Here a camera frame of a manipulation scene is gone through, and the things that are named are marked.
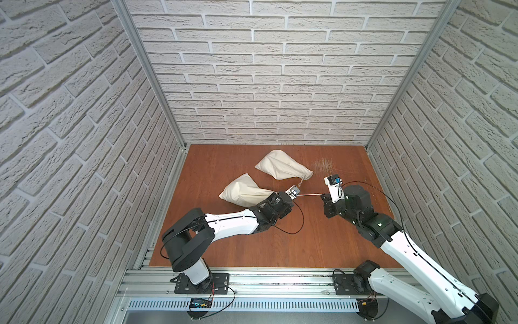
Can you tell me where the aluminium rail frame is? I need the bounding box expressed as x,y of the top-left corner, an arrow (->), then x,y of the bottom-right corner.
103,242 -> 446,324

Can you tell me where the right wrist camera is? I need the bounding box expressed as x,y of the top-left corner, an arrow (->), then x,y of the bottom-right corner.
325,174 -> 345,203

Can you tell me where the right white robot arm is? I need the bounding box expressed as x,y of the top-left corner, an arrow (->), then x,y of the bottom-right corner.
321,182 -> 499,323

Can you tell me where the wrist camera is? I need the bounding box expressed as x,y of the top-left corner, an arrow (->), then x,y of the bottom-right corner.
285,185 -> 301,200
325,174 -> 345,203

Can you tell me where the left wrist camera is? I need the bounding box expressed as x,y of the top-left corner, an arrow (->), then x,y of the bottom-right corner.
285,185 -> 301,200

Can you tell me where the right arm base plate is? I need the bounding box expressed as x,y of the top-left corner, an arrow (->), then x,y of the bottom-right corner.
331,272 -> 374,296

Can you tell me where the left electronics board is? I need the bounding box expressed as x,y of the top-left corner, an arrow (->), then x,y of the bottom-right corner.
188,298 -> 213,319

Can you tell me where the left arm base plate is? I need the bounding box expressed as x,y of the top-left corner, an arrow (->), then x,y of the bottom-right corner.
170,273 -> 230,295

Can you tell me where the right corner aluminium post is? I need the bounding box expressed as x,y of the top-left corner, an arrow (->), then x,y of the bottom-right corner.
365,0 -> 461,152

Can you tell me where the left corner aluminium post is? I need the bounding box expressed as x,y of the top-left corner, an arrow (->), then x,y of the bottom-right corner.
112,0 -> 188,151

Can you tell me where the corner aluminium post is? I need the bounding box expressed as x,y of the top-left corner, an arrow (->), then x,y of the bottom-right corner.
365,0 -> 461,152
112,0 -> 188,151

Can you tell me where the cream cloth soil bag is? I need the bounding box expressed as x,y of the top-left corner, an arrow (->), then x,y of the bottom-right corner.
219,174 -> 273,207
254,150 -> 314,181

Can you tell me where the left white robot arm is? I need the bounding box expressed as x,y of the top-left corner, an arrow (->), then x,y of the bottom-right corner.
161,192 -> 298,287

